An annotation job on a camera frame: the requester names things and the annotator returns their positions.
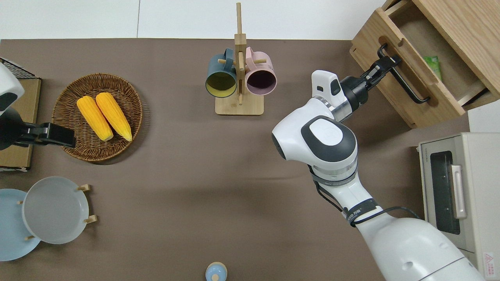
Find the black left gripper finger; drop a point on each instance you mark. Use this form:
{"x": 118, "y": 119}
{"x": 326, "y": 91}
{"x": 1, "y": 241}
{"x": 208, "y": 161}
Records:
{"x": 68, "y": 141}
{"x": 68, "y": 130}

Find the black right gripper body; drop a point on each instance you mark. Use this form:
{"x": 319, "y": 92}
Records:
{"x": 375, "y": 74}

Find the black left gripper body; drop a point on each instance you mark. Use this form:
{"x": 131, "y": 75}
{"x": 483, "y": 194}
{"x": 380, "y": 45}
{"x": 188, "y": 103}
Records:
{"x": 43, "y": 134}

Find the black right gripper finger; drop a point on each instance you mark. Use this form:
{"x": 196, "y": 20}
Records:
{"x": 386, "y": 60}
{"x": 393, "y": 67}

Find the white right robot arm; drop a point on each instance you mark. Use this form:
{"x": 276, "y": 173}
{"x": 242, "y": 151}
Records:
{"x": 328, "y": 136}

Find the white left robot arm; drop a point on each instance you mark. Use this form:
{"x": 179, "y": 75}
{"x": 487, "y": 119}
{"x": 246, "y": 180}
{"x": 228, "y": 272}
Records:
{"x": 9, "y": 82}

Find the wooden drawer with slot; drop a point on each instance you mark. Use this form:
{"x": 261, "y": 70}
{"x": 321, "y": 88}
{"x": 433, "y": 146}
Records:
{"x": 385, "y": 86}

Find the yellow corn cob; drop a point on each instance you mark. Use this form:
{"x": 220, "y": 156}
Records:
{"x": 114, "y": 115}
{"x": 95, "y": 118}

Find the round wicker basket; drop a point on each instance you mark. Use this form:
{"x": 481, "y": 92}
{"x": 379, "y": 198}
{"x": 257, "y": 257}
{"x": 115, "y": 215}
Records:
{"x": 97, "y": 152}

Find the green packet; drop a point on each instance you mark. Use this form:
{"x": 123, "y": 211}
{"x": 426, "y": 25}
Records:
{"x": 433, "y": 67}

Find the grey plate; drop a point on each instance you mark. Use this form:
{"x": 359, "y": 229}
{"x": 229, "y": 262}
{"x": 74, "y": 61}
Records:
{"x": 54, "y": 210}

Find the wooden plate rack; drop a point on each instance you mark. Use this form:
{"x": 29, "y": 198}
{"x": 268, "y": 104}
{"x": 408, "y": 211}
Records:
{"x": 90, "y": 219}

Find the wooden cabinet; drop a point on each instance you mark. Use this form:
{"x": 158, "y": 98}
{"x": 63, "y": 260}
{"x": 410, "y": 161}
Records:
{"x": 468, "y": 23}

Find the light blue plate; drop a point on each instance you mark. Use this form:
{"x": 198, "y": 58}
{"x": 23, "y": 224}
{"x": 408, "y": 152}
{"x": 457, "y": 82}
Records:
{"x": 11, "y": 230}

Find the pink mug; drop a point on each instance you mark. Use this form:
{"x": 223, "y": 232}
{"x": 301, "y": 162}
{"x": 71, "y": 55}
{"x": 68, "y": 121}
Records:
{"x": 262, "y": 66}

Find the brown table mat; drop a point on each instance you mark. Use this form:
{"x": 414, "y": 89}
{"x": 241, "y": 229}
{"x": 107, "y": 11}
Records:
{"x": 195, "y": 175}

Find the cream toaster oven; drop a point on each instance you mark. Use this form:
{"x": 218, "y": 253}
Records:
{"x": 480, "y": 175}

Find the wooden mug tree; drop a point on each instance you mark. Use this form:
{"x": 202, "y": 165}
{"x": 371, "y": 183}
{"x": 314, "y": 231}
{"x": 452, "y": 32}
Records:
{"x": 239, "y": 107}

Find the dark blue mug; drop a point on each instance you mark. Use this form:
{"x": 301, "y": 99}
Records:
{"x": 218, "y": 66}

